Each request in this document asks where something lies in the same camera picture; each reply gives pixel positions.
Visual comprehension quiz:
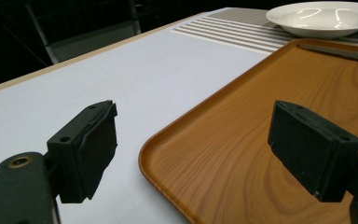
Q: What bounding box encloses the white plate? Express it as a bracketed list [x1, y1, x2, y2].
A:
[265, 0, 358, 41]

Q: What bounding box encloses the silver table knife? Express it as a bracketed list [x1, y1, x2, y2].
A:
[296, 43, 358, 63]

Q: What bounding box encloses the white board sheet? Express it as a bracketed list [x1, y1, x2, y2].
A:
[0, 7, 275, 224]

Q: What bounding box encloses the grey striped placemat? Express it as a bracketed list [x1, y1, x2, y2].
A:
[170, 7, 358, 57]

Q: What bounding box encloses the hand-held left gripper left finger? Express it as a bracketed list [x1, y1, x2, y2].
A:
[46, 99, 119, 205]

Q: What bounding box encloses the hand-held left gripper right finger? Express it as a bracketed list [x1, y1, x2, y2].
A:
[267, 99, 358, 203]

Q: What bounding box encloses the brown wood-grain tray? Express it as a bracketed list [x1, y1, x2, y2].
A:
[137, 37, 358, 224]

